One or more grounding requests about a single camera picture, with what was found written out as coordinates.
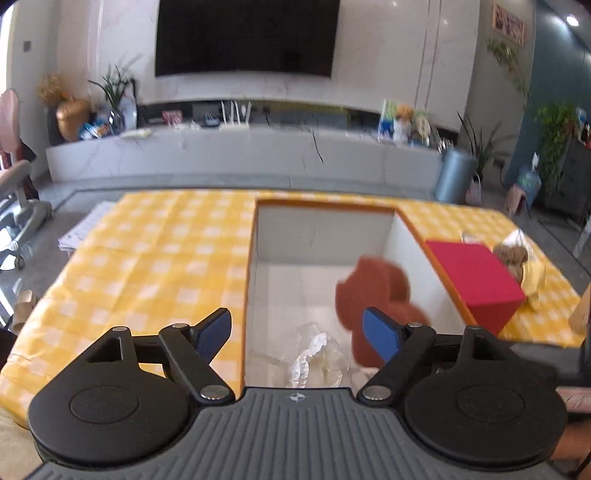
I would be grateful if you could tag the white marble TV console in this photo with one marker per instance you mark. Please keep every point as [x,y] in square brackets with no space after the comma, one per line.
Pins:
[261,150]

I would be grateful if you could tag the potted green floor plant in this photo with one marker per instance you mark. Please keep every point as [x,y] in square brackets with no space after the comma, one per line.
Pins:
[485,149]

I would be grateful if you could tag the clear plastic bag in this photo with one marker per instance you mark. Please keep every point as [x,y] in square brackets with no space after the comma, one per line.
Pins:
[319,361]

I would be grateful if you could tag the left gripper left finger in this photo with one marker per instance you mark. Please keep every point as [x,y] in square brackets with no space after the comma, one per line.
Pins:
[188,352]

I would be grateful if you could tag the yellow checkered tablecloth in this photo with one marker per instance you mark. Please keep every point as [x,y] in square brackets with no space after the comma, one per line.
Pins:
[165,257]

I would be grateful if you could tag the framed wall picture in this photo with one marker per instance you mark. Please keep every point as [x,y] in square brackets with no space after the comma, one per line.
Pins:
[508,24]

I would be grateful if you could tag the water bottle jug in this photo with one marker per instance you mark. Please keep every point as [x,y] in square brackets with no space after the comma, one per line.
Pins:
[530,181]

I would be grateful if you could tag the pink desk chair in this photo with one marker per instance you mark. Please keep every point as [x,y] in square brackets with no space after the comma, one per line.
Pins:
[16,183]

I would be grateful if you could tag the small teddy on console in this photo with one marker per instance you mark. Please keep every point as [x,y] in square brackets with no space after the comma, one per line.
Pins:
[403,121]

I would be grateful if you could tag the grey metal trash bin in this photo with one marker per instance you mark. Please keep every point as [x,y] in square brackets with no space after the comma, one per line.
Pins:
[455,176]

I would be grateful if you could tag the brown teddy bear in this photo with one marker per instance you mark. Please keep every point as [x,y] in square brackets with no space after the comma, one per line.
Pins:
[513,258]

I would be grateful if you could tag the white wifi router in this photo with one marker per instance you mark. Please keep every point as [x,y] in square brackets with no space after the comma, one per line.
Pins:
[235,115]

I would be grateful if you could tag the stack of white papers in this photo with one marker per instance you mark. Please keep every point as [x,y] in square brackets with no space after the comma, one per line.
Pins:
[70,241]

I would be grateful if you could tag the red box lid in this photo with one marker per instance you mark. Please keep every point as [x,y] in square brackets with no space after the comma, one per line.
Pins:
[482,282]

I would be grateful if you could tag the trailing ivy plant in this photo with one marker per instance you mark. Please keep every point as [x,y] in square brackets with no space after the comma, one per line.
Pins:
[557,125]

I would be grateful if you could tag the orange cardboard storage box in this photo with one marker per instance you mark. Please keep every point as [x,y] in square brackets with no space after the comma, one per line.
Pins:
[299,254]

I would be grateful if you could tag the black wall television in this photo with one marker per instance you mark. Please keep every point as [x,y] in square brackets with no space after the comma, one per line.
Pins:
[293,37]

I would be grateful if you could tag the woven pink basket bag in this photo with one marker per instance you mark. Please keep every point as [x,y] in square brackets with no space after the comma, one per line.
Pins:
[474,193]

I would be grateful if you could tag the green plant in vase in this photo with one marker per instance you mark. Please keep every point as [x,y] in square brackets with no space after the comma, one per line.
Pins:
[113,86]

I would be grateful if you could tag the red-brown plush toy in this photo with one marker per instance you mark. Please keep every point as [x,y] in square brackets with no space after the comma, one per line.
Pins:
[378,283]

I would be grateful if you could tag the golden acorn vase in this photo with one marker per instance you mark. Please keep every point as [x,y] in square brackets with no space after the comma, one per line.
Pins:
[71,115]

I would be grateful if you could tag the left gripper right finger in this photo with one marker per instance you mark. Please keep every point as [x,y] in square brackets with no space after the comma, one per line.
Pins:
[405,350]

